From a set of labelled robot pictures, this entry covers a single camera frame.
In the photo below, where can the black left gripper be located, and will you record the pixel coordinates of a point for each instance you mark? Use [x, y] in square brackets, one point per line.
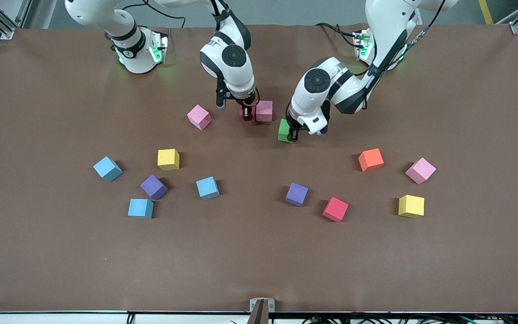
[293, 130]

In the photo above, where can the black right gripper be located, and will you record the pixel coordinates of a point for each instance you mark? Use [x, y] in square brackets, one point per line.
[246, 106]

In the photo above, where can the red foam cube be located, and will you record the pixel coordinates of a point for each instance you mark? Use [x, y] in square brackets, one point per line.
[335, 209]
[241, 114]

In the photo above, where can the green foam cube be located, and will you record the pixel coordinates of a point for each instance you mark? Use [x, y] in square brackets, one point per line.
[283, 130]

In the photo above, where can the pink foam cube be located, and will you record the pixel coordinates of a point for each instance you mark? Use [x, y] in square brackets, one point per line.
[264, 111]
[199, 117]
[420, 170]

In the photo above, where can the purple foam cube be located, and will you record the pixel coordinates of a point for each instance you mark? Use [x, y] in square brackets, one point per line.
[154, 186]
[296, 194]

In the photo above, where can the blue foam cube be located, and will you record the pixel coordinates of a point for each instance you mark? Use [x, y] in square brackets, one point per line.
[107, 168]
[140, 208]
[207, 187]

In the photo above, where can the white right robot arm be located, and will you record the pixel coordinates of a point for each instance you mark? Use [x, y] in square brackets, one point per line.
[88, 11]

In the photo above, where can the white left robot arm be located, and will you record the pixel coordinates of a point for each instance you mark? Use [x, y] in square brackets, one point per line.
[385, 22]

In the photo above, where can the orange foam cube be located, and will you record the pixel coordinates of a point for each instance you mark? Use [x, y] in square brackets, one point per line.
[371, 159]

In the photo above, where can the yellow foam cube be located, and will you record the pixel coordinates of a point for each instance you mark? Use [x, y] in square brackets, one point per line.
[411, 206]
[168, 159]

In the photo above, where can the brown table mat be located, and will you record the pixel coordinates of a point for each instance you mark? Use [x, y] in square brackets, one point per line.
[259, 261]

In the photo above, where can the yellow floor tape line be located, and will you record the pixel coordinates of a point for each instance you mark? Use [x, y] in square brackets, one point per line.
[486, 11]

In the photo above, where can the grey metal camera bracket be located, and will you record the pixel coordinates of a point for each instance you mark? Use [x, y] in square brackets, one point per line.
[262, 308]

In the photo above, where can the white table edge rail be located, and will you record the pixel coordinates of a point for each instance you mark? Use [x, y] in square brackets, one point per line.
[61, 318]

